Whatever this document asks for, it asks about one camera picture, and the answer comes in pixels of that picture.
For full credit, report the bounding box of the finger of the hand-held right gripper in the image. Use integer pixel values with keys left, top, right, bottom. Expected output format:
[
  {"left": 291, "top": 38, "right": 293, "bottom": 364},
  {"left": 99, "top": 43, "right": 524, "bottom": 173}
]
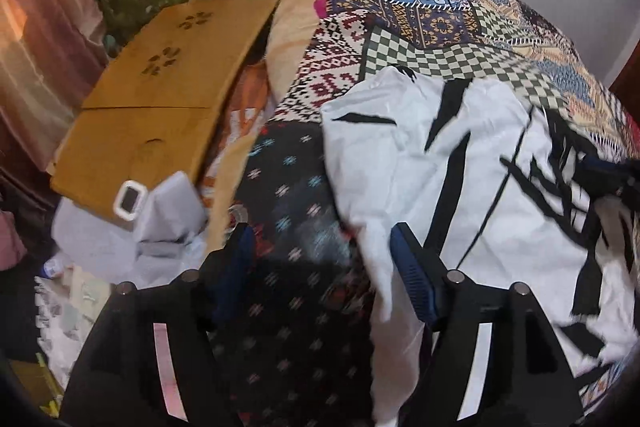
[{"left": 575, "top": 156, "right": 640, "bottom": 198}]

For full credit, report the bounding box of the pink clothing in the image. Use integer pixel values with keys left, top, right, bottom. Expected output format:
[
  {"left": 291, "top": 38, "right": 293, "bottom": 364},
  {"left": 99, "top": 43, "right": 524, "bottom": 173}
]
[{"left": 0, "top": 209, "right": 28, "bottom": 273}]

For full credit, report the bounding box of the yellow wooden folding table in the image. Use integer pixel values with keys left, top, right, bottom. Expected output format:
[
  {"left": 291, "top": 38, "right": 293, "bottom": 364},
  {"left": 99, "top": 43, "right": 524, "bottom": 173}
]
[{"left": 50, "top": 0, "right": 283, "bottom": 223}]

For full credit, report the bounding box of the clear plastic bottle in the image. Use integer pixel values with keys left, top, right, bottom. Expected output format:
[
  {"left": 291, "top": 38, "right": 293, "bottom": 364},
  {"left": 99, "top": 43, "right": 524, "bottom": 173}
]
[{"left": 35, "top": 257, "right": 71, "bottom": 280}]

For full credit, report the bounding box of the pink curtain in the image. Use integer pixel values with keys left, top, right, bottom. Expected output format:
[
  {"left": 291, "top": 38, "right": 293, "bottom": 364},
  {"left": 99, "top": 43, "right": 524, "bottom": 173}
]
[{"left": 0, "top": 0, "right": 108, "bottom": 158}]

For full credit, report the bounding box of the white buckle ring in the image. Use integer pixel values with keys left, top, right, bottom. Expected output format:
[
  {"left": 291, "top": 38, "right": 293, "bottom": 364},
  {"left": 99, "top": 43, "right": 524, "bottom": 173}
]
[{"left": 112, "top": 179, "right": 151, "bottom": 223}]

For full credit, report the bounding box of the light patterned cloth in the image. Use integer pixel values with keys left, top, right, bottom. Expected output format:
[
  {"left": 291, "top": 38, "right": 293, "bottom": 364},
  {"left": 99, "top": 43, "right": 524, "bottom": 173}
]
[{"left": 32, "top": 267, "right": 116, "bottom": 388}]

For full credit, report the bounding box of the white cloth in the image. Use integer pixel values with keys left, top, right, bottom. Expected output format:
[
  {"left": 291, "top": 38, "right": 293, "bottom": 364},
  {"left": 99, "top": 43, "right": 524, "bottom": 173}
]
[{"left": 50, "top": 172, "right": 208, "bottom": 288}]

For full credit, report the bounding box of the black and white shirt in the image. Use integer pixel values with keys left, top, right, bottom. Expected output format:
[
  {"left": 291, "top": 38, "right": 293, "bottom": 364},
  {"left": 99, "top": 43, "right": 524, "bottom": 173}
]
[{"left": 320, "top": 64, "right": 640, "bottom": 427}]

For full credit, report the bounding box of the colourful patchwork blanket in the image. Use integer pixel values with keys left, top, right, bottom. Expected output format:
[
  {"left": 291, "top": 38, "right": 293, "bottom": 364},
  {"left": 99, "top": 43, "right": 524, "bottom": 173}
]
[{"left": 200, "top": 0, "right": 640, "bottom": 427}]

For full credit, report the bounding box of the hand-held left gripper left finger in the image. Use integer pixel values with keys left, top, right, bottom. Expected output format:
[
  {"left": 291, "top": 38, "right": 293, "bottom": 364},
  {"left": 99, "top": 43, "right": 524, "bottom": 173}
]
[{"left": 57, "top": 222, "right": 258, "bottom": 427}]

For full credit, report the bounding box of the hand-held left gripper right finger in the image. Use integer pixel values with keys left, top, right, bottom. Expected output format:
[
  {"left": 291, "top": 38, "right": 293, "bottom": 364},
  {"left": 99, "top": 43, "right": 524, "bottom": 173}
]
[{"left": 390, "top": 222, "right": 586, "bottom": 427}]

